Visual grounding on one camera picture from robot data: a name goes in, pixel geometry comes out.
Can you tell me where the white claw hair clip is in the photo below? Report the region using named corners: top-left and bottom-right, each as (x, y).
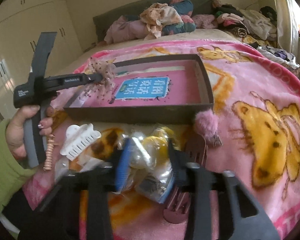
top-left (59, 124), bottom-right (101, 161)

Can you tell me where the person's left hand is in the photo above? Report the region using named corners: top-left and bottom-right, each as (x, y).
top-left (5, 105), bottom-right (55, 161)

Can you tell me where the green sleeve left forearm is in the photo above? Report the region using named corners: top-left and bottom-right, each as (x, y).
top-left (0, 119), bottom-right (37, 214)

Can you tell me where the dark floral quilt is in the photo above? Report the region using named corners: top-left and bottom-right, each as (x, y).
top-left (161, 0), bottom-right (196, 36)

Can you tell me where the cream built-in wardrobe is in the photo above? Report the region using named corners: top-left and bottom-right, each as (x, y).
top-left (0, 0), bottom-right (82, 119)

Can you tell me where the dark shallow cardboard box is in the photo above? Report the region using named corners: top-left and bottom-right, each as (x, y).
top-left (64, 54), bottom-right (214, 125)

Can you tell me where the dark green headboard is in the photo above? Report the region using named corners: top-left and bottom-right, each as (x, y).
top-left (93, 0), bottom-right (214, 42)

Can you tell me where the pink bear fleece blanket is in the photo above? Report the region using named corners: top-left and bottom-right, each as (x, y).
top-left (22, 39), bottom-right (300, 240)

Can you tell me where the white bag of clothes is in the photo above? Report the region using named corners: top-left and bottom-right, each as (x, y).
top-left (257, 46), bottom-right (300, 77)

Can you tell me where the sheer dotted pink bow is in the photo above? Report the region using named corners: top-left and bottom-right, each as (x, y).
top-left (79, 57), bottom-right (116, 103)

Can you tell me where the pink fluffy pompom clip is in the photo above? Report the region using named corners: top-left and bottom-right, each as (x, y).
top-left (194, 109), bottom-right (222, 147)

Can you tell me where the beige window curtain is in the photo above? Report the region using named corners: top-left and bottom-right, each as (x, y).
top-left (274, 0), bottom-right (299, 56)

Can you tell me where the pink children's book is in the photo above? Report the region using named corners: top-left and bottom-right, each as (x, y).
top-left (107, 66), bottom-right (201, 106)

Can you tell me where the pile of clothes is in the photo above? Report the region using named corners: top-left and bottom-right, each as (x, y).
top-left (192, 0), bottom-right (277, 47)

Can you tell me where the pink pajama garment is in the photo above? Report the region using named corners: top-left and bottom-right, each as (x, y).
top-left (104, 16), bottom-right (154, 44)

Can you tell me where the peach floral cloth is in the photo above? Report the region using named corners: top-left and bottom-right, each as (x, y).
top-left (139, 3), bottom-right (183, 40)

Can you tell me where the dark red hair comb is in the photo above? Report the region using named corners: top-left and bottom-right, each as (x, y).
top-left (163, 134), bottom-right (207, 224)

